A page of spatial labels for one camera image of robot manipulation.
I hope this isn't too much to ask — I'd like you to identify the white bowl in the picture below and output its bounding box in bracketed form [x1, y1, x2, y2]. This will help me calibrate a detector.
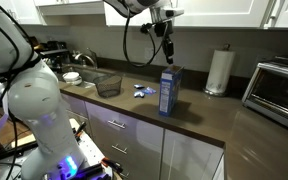
[62, 71, 84, 86]

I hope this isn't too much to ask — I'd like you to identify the white upper cabinet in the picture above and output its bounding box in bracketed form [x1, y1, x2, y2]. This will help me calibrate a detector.
[0, 0, 106, 26]
[103, 0, 288, 30]

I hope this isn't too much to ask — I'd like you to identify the white paper towel roll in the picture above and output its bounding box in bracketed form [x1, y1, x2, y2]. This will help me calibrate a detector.
[203, 43, 237, 98]

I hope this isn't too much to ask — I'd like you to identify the chrome kitchen faucet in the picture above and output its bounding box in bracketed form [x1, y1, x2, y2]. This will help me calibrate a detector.
[73, 48, 99, 69]

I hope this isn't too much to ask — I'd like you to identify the silver bar drawer handle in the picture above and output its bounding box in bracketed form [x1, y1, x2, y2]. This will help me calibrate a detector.
[111, 143, 129, 155]
[118, 170, 131, 180]
[107, 119, 127, 130]

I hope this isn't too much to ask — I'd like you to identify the black coffee machine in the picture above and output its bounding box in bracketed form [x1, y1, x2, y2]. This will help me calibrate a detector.
[33, 39, 72, 73]

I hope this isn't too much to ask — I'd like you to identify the white cart top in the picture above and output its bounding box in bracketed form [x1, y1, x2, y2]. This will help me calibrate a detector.
[67, 118, 113, 180]

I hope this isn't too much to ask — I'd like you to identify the steel kitchen sink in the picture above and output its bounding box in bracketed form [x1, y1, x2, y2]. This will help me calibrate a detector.
[61, 65, 117, 85]

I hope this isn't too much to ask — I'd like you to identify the white wall outlet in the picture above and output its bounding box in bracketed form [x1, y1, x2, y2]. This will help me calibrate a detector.
[144, 47, 155, 61]

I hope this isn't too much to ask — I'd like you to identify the grey drawer cabinet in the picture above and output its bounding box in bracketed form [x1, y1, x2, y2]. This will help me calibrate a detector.
[62, 93, 165, 180]

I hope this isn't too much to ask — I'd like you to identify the grey cabinet door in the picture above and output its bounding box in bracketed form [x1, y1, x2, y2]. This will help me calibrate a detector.
[159, 128, 226, 180]

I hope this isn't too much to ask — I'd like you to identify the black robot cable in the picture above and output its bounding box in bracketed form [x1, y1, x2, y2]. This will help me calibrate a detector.
[122, 6, 167, 68]

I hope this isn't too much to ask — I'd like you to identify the blue cardboard box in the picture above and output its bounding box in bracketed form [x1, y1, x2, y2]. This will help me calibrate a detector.
[158, 64, 185, 118]

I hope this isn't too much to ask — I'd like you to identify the silver toaster oven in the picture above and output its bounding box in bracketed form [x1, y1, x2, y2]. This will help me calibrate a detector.
[242, 54, 288, 135]

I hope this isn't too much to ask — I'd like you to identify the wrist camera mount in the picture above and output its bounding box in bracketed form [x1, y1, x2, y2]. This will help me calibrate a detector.
[149, 6, 185, 25]

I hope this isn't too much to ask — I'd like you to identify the black wire mesh basket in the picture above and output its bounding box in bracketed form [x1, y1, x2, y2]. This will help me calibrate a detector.
[93, 74, 123, 99]

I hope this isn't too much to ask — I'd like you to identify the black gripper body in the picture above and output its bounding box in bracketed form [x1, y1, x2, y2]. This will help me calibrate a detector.
[154, 21, 175, 56]

